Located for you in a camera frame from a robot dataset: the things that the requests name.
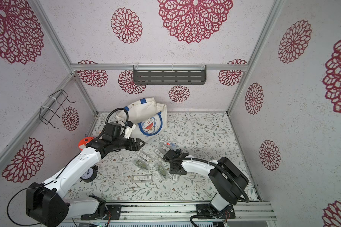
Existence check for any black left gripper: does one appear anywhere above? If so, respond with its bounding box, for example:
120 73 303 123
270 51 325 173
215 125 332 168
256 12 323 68
113 137 146 151

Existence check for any clear compass set hidden case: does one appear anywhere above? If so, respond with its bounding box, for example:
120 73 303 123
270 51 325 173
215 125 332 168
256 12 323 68
154 148 164 159

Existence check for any clear compass set red label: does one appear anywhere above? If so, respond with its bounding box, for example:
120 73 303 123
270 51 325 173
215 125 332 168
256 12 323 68
159 139 179 150

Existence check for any white Doraemon canvas bag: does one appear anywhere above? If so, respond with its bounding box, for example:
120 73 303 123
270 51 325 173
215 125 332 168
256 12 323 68
116 97 168 142

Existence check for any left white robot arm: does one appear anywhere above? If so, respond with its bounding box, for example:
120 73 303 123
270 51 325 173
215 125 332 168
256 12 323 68
26 138 146 227

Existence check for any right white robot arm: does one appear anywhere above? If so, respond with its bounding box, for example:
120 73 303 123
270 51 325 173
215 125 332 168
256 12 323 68
163 149 250 211

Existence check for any clear compass set white label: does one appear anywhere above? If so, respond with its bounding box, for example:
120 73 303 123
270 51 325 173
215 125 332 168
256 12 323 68
136 151 153 163

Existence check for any clear compass set green label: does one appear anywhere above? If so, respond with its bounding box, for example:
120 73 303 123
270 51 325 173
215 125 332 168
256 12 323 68
134 159 150 171

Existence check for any clear compass set front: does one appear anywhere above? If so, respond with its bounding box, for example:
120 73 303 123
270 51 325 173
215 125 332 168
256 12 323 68
131 175 153 183

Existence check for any pink doll plush toy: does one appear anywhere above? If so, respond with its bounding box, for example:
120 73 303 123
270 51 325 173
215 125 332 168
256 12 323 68
109 128 121 140

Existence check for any red monster plush toy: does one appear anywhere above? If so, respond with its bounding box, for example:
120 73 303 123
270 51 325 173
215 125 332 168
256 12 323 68
78 137 94 150

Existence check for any small black alarm clock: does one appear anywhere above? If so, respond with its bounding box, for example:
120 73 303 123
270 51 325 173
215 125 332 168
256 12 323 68
80 165 98 183

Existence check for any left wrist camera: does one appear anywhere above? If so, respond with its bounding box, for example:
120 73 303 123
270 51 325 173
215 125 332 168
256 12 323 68
102 123 125 141

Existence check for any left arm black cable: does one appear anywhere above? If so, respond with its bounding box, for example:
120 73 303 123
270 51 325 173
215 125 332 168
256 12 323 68
98 107 130 140

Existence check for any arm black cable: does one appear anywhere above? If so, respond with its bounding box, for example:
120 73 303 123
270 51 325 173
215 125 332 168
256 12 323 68
98 107 130 140
162 154 250 203

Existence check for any grey wall shelf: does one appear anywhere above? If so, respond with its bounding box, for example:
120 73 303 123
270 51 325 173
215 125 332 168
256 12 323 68
132 65 207 85

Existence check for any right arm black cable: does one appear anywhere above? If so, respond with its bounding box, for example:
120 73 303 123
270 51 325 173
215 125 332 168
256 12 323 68
162 154 250 203

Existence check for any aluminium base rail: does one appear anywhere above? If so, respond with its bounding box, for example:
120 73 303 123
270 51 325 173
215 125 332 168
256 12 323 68
39 201 278 223

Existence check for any black wire wall rack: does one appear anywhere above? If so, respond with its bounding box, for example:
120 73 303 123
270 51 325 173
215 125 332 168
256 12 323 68
38 89 75 129

